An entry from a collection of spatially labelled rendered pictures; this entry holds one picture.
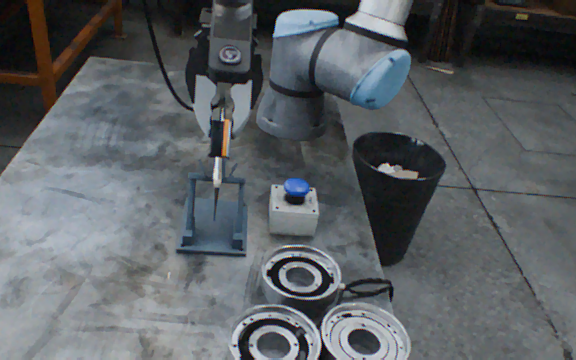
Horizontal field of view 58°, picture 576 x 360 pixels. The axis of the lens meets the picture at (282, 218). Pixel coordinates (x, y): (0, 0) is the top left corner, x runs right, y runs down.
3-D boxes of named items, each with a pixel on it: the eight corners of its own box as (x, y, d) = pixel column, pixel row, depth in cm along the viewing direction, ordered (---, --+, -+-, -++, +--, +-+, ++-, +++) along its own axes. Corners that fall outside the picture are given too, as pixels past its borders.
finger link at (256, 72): (263, 105, 69) (262, 38, 63) (263, 110, 68) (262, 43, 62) (227, 105, 69) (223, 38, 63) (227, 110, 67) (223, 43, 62)
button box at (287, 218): (314, 237, 80) (319, 212, 78) (269, 233, 80) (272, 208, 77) (310, 206, 87) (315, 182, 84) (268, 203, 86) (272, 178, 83)
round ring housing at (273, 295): (256, 317, 66) (259, 294, 64) (261, 262, 74) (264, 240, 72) (337, 325, 67) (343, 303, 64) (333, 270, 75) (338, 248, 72)
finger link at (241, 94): (253, 123, 75) (252, 61, 70) (253, 143, 70) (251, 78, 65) (232, 123, 75) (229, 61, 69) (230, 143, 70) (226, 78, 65)
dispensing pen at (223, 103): (202, 219, 68) (212, 91, 67) (204, 218, 72) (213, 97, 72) (219, 221, 68) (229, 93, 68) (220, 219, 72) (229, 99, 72)
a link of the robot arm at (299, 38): (293, 63, 112) (302, -3, 103) (344, 85, 105) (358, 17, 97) (256, 76, 104) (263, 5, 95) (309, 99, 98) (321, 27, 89)
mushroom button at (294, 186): (306, 218, 80) (311, 191, 77) (280, 215, 80) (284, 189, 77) (304, 203, 83) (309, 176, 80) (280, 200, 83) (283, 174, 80)
